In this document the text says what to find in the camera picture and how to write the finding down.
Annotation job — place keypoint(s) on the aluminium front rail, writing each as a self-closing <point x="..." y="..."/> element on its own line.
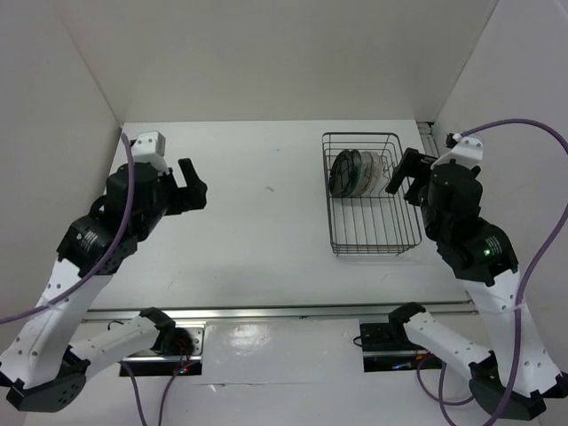
<point x="290" y="312"/>

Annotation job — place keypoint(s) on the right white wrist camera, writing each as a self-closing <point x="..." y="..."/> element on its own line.
<point x="466" y="151"/>

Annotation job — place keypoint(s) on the smoky clear square plate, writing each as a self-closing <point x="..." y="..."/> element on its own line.
<point x="369" y="173"/>

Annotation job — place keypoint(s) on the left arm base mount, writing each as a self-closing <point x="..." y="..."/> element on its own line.
<point x="180" y="351"/>

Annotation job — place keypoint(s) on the grey wire dish rack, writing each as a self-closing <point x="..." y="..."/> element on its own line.
<point x="382" y="224"/>

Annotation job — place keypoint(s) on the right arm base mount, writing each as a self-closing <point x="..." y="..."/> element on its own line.
<point x="383" y="352"/>

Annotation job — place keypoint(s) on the clear glass square plate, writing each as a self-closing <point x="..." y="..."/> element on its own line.
<point x="377" y="172"/>

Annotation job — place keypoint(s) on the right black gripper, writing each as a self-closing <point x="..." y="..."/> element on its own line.
<point x="412" y="163"/>

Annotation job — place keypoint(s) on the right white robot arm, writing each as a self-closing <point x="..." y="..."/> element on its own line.
<point x="513" y="377"/>

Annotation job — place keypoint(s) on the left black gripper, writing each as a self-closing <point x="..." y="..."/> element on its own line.
<point x="190" y="175"/>

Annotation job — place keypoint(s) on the black round plate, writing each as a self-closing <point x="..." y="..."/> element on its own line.
<point x="338" y="175"/>

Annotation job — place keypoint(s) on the aluminium side rail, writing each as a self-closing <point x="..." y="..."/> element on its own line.
<point x="433" y="138"/>

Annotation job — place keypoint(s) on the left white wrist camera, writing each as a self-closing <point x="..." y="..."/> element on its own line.
<point x="149" y="147"/>

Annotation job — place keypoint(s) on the blue patterned round plate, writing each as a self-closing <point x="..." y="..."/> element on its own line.
<point x="354" y="172"/>

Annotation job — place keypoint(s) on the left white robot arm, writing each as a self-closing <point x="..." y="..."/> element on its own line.
<point x="44" y="370"/>

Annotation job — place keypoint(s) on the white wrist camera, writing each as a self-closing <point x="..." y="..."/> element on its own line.
<point x="149" y="147"/>
<point x="466" y="151"/>

